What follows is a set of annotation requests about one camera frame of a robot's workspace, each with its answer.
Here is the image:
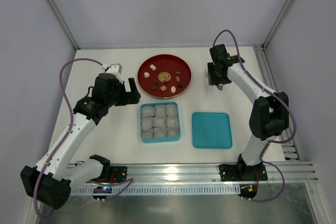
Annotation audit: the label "metal tongs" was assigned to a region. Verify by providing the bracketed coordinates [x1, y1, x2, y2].
[206, 70, 224, 91]

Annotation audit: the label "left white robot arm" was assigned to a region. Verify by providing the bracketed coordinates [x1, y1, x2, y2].
[20, 73, 141, 210]

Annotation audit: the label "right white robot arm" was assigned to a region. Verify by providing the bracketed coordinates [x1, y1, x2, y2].
[207, 44, 289, 182]

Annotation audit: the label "white chocolate cube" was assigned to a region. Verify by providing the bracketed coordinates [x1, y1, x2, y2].
[150, 64, 156, 71]

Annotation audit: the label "red round tray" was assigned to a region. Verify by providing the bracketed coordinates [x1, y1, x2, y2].
[138, 54, 192, 99]

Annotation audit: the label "teal box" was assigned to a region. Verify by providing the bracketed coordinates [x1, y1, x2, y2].
[140, 102, 181, 144]

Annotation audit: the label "teal box lid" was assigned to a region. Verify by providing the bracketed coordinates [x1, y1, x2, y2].
[192, 112, 233, 150]

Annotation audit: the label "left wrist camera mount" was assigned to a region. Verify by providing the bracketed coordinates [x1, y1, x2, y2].
[104, 63, 122, 75]

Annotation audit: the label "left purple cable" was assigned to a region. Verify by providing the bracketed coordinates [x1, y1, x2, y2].
[33, 58, 133, 219]

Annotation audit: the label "purple cable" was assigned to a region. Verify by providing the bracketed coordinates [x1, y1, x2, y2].
[212, 29, 298, 202]
[33, 58, 133, 219]

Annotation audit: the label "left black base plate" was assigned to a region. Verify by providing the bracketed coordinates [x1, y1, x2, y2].
[108, 166, 128, 184]

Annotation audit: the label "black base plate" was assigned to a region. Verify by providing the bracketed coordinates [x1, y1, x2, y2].
[218, 163, 268, 182]
[108, 166, 128, 184]

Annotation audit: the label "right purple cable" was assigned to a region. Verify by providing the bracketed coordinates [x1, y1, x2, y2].
[212, 29, 298, 202]

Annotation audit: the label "perforated cable duct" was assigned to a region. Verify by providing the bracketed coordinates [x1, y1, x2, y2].
[71, 183, 240, 196]

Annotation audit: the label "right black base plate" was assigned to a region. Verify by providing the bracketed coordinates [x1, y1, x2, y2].
[218, 163, 268, 182]

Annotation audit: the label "aluminium rail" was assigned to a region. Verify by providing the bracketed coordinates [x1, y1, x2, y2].
[67, 161, 320, 184]

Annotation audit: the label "right aluminium frame post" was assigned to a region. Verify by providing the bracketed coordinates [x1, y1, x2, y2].
[261, 0, 296, 50]

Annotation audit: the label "aluminium frame post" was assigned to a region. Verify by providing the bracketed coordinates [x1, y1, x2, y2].
[46, 0, 80, 50]
[261, 0, 296, 50]

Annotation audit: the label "left aluminium frame post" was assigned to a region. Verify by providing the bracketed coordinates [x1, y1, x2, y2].
[46, 0, 80, 50]

